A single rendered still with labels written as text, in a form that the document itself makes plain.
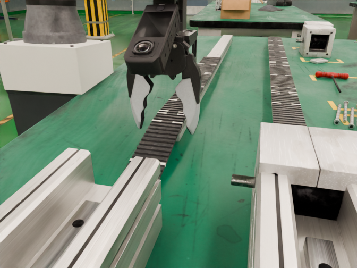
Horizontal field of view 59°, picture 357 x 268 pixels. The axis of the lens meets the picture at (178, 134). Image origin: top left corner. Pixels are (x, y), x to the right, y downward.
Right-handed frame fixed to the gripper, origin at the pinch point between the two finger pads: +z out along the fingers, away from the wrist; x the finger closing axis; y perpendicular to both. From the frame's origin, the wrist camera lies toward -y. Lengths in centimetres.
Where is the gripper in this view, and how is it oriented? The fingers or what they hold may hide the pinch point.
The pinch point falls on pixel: (164, 127)
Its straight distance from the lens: 49.5
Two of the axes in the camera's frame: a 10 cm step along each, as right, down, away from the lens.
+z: 0.0, 9.0, 4.4
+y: 2.4, -4.3, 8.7
